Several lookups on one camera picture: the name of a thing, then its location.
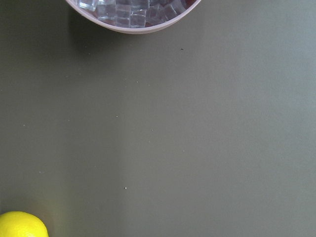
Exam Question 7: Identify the pink bowl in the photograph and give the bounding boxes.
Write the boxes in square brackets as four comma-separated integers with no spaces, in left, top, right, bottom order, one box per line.
[66,0,200,35]

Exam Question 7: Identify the yellow lemon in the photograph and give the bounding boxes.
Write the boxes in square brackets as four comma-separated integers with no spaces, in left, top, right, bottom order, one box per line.
[0,211,48,237]

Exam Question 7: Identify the clear ice cubes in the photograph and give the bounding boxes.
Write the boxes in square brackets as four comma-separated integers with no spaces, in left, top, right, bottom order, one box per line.
[75,0,188,28]

